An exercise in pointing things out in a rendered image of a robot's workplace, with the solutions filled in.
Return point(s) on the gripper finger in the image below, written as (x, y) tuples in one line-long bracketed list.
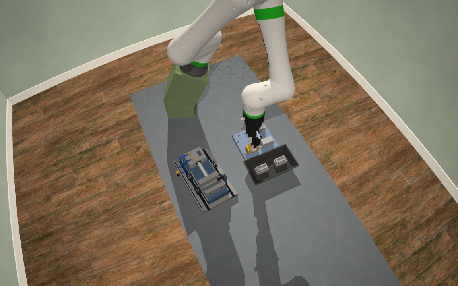
[(249, 135), (255, 140)]

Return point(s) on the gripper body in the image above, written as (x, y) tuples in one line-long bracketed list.
[(254, 128)]

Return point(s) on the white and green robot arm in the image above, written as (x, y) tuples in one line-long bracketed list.
[(194, 48)]

